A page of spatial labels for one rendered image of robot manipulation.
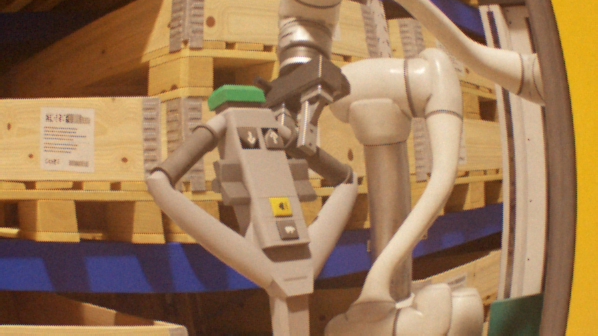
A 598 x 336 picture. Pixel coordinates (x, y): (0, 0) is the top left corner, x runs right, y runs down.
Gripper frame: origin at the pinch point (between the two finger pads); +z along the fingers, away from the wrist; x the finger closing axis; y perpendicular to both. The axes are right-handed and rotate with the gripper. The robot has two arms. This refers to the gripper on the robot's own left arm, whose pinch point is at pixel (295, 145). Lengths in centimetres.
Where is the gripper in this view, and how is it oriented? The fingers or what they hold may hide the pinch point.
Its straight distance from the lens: 149.4
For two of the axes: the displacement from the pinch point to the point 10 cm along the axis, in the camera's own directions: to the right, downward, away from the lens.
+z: -0.9, 8.1, -5.7
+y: -7.0, -4.6, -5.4
